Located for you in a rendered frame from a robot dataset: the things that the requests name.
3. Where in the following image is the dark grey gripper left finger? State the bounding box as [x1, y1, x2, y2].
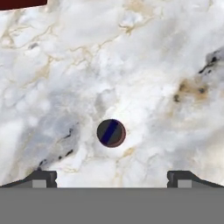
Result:
[0, 170, 58, 189]

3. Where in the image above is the dark red cabinet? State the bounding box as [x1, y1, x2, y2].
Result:
[0, 0, 48, 11]

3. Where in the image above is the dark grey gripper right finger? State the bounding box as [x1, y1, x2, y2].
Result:
[166, 170, 224, 189]

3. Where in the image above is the dark round drink can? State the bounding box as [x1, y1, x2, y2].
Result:
[96, 118, 127, 149]

